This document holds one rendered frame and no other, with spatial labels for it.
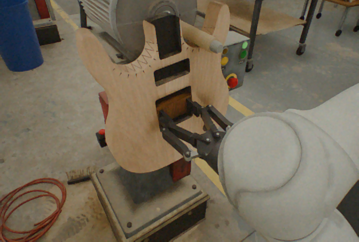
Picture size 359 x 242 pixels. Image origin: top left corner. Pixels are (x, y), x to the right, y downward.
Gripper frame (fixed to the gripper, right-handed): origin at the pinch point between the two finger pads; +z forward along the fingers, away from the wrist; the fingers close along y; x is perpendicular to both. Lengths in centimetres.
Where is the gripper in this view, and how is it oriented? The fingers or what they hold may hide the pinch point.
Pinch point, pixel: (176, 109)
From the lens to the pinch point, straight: 61.8
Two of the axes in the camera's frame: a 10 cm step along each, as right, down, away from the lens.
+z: -5.5, -4.9, 6.7
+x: -0.7, -7.8, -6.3
